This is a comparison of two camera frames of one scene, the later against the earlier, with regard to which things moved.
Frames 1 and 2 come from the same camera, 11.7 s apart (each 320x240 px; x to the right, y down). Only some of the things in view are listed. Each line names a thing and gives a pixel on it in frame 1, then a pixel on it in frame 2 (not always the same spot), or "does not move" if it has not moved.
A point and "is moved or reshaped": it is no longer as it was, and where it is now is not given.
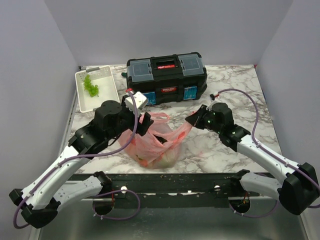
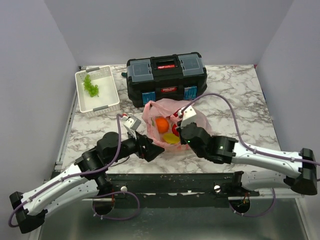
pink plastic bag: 160,147 is moved or reshaped
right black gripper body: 207,121 → 179,129
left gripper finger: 142,128 → 153,151
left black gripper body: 128,118 → 133,145
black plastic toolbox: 168,78 does not move
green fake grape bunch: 92,90 does not move
